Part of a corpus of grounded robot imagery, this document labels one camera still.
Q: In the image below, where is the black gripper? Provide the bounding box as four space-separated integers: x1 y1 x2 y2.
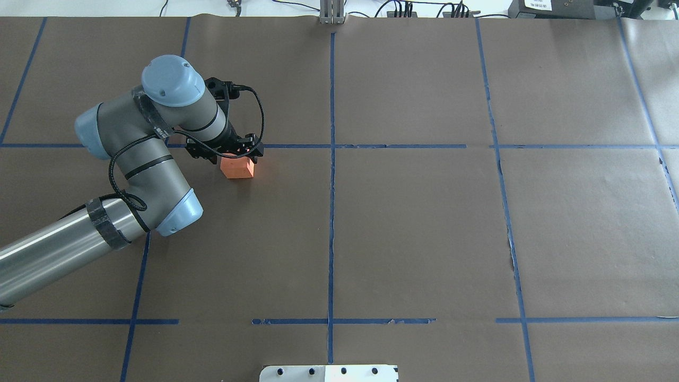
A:
187 125 265 164

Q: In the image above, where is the orange foam cube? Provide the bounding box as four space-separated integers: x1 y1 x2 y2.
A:
219 157 255 179

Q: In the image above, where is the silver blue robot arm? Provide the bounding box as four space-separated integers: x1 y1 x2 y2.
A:
1 54 265 310

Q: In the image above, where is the black power strip left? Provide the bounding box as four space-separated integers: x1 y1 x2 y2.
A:
387 7 418 19

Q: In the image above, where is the black power strip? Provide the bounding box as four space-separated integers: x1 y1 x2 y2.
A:
440 11 481 19
387 7 418 19

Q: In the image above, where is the brown paper table cover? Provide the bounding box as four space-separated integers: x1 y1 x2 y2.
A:
2 15 677 381

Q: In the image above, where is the white mounting plate with holes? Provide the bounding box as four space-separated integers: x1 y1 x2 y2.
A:
259 363 399 381

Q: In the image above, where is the black power strip right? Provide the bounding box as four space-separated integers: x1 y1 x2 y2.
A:
440 11 481 19

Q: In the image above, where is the black box with white label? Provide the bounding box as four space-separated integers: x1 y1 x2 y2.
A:
507 0 596 20

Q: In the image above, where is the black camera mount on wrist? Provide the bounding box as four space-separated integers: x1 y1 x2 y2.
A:
204 77 240 116

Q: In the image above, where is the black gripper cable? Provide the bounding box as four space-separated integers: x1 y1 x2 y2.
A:
108 85 265 212

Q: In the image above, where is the grey aluminium profile post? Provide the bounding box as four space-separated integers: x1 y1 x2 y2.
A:
319 0 346 25

